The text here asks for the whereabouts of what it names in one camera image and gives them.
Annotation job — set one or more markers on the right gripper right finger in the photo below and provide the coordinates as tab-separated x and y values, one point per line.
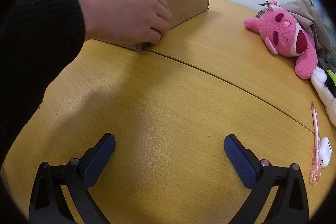
290	204

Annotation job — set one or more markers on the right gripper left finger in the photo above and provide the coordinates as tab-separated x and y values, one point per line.
47	201

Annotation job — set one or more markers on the black sleeve forearm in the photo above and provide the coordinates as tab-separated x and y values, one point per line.
39	38

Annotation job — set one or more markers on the person's left hand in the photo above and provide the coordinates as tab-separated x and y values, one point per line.
126	21

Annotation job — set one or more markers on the pink pen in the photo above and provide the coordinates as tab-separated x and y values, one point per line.
315	169

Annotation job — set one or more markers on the white earbuds case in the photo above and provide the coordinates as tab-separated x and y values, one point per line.
325	152

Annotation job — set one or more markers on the white panda plush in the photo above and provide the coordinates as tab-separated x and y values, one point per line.
324	84

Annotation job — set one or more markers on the pink bear plush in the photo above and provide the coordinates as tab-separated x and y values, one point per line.
283	35

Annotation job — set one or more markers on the grey beige cloth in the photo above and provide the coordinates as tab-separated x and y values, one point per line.
309	18

